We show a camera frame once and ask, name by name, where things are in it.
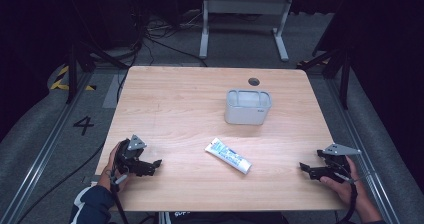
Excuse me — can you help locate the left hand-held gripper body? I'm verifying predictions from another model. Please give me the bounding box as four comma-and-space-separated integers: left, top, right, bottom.
114, 134, 148, 176

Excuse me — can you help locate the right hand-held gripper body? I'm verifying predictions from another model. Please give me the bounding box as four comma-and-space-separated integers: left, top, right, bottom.
316, 143, 363, 185

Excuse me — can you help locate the person's left hand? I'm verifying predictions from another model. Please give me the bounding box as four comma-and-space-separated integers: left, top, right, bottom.
99, 142, 132, 194

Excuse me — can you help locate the person's right hand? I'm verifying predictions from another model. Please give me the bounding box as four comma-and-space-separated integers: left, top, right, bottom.
319, 155, 368, 212

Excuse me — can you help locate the grey floor tape patch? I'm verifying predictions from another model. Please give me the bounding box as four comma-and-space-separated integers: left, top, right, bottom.
101, 73, 125, 110

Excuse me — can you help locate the white blue toothpaste tube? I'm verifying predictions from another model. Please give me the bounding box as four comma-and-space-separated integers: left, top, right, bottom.
204, 137, 253, 176

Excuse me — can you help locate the white plastic holder box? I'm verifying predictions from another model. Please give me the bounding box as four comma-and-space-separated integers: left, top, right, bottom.
223, 88, 273, 126

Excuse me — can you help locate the black tripod stand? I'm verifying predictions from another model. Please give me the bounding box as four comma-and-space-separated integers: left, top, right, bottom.
297, 45, 355, 111
63, 42, 130, 106

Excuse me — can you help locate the yellow black hazard tape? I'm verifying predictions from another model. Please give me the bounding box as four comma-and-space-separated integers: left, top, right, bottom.
49, 65, 98, 92

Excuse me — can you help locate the metal floor rail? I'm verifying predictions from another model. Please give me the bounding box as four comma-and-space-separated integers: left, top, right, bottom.
323, 77, 403, 224
0, 71, 96, 224

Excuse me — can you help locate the left hand-held gripper cable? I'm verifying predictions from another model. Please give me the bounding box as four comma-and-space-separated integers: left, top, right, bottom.
109, 173, 130, 224

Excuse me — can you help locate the hand-held gripper cable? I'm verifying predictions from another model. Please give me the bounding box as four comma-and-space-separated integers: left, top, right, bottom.
109, 173, 130, 224
334, 170, 360, 224

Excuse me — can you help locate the right hand-held gripper cable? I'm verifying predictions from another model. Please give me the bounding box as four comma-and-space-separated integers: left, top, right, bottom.
334, 170, 360, 224

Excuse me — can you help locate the long black floor cable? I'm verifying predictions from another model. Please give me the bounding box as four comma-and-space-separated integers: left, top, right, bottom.
15, 139, 107, 224

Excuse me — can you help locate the bundle of floor cables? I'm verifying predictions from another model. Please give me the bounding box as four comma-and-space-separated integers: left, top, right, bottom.
114, 7, 209, 105

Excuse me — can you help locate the white metal table frame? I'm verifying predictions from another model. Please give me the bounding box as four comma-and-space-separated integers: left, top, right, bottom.
198, 0, 295, 63

